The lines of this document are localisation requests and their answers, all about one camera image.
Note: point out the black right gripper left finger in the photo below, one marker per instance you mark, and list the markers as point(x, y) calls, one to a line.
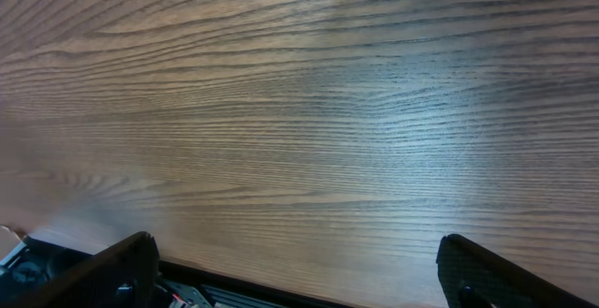
point(94, 282)

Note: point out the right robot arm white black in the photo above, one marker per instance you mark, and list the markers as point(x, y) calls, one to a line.
point(34, 263)

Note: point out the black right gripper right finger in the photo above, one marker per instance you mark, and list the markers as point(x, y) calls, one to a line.
point(473, 276)

